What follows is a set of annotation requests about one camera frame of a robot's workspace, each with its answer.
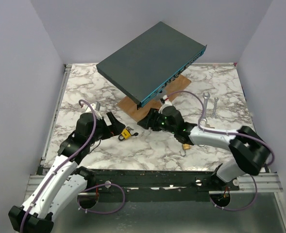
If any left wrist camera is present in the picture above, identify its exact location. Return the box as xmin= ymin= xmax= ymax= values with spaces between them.
xmin=90 ymin=101 xmax=102 ymax=119

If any wooden board stand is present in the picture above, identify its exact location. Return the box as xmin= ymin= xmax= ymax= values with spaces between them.
xmin=117 ymin=75 xmax=191 ymax=122

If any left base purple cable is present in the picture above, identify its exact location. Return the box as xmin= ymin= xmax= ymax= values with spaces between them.
xmin=77 ymin=183 xmax=126 ymax=215

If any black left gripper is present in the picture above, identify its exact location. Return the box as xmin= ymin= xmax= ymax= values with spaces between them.
xmin=88 ymin=112 xmax=125 ymax=145

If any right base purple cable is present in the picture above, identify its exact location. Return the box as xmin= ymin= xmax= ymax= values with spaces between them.
xmin=209 ymin=174 xmax=258 ymax=212

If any dark network switch box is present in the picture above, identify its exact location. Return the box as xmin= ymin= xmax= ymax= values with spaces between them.
xmin=96 ymin=22 xmax=206 ymax=108

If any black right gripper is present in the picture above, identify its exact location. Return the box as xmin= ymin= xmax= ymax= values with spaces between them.
xmin=137 ymin=107 xmax=176 ymax=134

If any small silver wrench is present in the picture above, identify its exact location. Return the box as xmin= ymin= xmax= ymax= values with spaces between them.
xmin=211 ymin=97 xmax=219 ymax=118

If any large silver wrench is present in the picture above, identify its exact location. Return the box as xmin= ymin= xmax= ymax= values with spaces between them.
xmin=200 ymin=92 xmax=210 ymax=125

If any large brass padlock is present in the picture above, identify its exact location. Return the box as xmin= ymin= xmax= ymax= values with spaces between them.
xmin=198 ymin=123 xmax=215 ymax=147

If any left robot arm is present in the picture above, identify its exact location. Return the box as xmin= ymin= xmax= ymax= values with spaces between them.
xmin=8 ymin=112 xmax=125 ymax=233

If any yellow padlock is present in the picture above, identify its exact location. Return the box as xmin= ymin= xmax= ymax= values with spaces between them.
xmin=118 ymin=129 xmax=131 ymax=141

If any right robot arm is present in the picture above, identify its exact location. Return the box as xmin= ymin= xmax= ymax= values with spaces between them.
xmin=137 ymin=106 xmax=271 ymax=190

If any small brass padlock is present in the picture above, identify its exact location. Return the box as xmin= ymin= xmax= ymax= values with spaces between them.
xmin=179 ymin=144 xmax=191 ymax=157

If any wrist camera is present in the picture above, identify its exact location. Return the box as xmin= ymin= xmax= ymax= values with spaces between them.
xmin=158 ymin=95 xmax=172 ymax=113
xmin=90 ymin=101 xmax=102 ymax=119

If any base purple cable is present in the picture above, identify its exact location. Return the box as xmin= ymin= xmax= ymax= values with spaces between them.
xmin=209 ymin=174 xmax=258 ymax=212
xmin=77 ymin=183 xmax=126 ymax=215

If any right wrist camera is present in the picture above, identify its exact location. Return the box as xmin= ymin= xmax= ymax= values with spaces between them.
xmin=158 ymin=95 xmax=172 ymax=113

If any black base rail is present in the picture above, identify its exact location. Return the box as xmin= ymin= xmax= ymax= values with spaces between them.
xmin=35 ymin=168 xmax=240 ymax=202

